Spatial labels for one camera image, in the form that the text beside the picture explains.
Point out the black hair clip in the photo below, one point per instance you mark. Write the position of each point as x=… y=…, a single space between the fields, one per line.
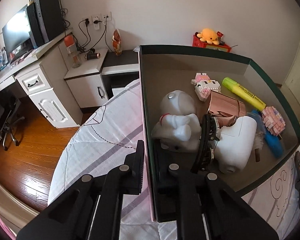
x=209 y=134

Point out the orange octopus plush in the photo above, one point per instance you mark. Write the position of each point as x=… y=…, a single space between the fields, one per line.
x=209 y=36

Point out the white bedside cabinet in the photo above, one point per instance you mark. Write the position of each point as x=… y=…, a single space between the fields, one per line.
x=86 y=83

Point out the red cartoon box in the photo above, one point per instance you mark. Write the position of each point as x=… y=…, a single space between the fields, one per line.
x=197 y=43

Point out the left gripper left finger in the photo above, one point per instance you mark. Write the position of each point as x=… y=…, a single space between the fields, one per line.
x=124 y=179

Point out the orange snack bag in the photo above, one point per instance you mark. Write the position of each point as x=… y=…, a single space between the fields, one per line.
x=116 y=42

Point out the orange cap bottle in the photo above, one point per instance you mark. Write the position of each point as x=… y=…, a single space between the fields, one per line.
x=73 y=53

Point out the rose gold metal cup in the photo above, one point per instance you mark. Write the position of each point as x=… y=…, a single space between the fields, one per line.
x=226 y=109

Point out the computer monitor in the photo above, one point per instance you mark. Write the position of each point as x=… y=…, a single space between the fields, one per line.
x=16 y=34

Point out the white desk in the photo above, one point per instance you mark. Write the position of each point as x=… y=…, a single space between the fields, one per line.
x=41 y=76

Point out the black office chair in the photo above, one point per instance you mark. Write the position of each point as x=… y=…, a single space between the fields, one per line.
x=9 y=105

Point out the black pc tower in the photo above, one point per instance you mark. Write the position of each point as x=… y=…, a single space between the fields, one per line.
x=45 y=20

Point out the pink owl brick figure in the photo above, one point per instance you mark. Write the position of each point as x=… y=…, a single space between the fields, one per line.
x=203 y=86

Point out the low black white bench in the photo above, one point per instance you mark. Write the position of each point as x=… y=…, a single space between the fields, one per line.
x=120 y=70

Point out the wall power outlets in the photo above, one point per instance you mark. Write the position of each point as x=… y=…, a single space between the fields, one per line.
x=97 y=20

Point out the pink donut brick figure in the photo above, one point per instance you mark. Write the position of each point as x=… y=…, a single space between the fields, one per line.
x=273 y=120

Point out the yellow highlighter pen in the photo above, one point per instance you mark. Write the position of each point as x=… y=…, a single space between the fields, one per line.
x=243 y=93

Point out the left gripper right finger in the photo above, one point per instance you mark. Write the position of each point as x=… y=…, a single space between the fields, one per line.
x=177 y=196

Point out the pink storage box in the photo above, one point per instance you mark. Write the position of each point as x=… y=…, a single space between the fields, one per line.
x=165 y=68

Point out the white charger block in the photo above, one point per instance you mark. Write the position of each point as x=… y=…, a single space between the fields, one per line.
x=235 y=144

